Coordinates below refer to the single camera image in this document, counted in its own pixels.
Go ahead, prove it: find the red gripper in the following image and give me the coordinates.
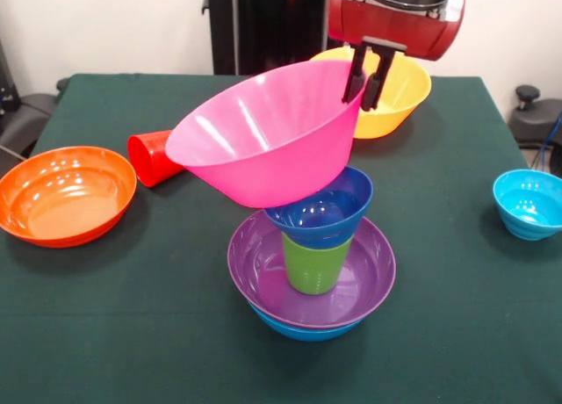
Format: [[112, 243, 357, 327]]
[[328, 0, 466, 113]]

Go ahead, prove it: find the large yellow bowl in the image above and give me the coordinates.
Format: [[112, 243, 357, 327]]
[[309, 47, 433, 140]]

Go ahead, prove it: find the large pink bowl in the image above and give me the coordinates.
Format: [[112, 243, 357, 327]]
[[164, 59, 368, 209]]

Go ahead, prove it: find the small dark blue bowl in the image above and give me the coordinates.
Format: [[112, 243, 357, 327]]
[[263, 165, 375, 249]]

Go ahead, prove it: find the purple bowl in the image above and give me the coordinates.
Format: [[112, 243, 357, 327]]
[[227, 209, 397, 330]]

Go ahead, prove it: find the green cup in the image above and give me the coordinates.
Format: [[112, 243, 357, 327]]
[[280, 231, 353, 296]]

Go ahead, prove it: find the red cup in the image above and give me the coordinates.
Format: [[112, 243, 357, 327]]
[[126, 129, 186, 189]]

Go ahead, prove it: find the sky blue bowl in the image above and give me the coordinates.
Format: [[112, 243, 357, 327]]
[[248, 302, 365, 343]]

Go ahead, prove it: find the orange bowl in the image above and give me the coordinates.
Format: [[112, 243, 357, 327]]
[[0, 146, 138, 249]]

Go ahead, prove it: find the black stand base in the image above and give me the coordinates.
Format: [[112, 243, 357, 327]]
[[0, 77, 71, 159], [508, 84, 562, 149]]

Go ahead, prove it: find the small cyan ribbed bowl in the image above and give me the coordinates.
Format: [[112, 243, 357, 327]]
[[492, 169, 562, 242]]

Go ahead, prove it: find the dark green tablecloth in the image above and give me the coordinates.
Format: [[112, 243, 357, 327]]
[[0, 73, 562, 404]]

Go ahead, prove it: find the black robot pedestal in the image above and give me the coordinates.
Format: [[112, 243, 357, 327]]
[[201, 0, 355, 76]]

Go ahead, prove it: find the blue cable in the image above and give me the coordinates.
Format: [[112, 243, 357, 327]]
[[529, 113, 562, 177]]

